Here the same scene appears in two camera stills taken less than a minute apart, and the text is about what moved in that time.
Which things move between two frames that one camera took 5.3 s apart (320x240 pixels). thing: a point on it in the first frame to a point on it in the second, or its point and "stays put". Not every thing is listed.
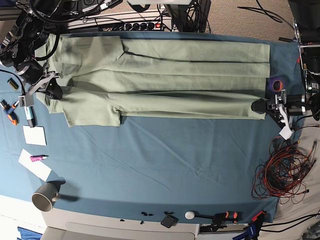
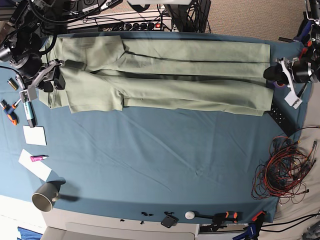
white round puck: x=189 y=215 stays put
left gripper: x=282 y=106 to x=297 y=71
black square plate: x=169 y=221 stays put
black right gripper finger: x=54 y=90 to x=58 y=79
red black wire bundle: x=283 y=175 stays put
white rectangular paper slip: x=37 y=167 stays put
